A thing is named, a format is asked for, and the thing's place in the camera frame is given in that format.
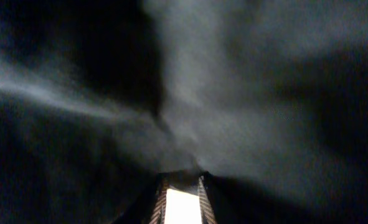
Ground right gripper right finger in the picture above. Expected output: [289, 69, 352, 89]
[197, 175, 217, 224]

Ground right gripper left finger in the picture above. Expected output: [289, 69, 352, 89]
[149, 178, 169, 224]

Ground black shorts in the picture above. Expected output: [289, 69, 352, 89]
[0, 0, 368, 223]

